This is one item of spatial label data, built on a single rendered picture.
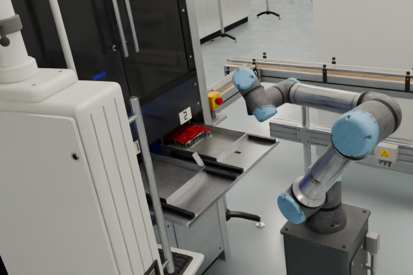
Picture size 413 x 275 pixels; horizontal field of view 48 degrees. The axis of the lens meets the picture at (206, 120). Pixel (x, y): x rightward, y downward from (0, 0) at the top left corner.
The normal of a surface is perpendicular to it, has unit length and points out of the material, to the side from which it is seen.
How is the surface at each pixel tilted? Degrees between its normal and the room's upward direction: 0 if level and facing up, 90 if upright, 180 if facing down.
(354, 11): 90
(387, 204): 0
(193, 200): 0
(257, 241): 0
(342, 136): 84
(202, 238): 90
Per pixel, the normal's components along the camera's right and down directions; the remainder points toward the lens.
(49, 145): -0.44, 0.44
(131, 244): 0.89, 0.07
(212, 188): -0.14, -0.90
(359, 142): -0.72, 0.27
